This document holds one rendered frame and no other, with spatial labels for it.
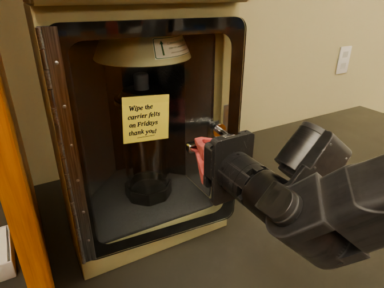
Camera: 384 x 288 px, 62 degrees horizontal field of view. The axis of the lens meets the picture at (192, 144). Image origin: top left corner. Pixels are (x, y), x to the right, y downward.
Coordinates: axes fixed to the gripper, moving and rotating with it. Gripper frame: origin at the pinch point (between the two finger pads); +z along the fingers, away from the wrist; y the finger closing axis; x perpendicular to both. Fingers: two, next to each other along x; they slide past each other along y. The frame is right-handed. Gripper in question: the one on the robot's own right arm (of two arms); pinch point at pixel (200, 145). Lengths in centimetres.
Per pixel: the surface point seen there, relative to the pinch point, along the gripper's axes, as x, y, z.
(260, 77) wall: -55, -6, 50
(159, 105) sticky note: 4.9, 6.3, 4.6
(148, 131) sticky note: 7.0, 2.2, 4.8
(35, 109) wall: 21, -6, 50
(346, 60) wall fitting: -102, -4, 49
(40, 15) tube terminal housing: 19.5, 19.9, 6.9
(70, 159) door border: 19.3, -0.1, 5.6
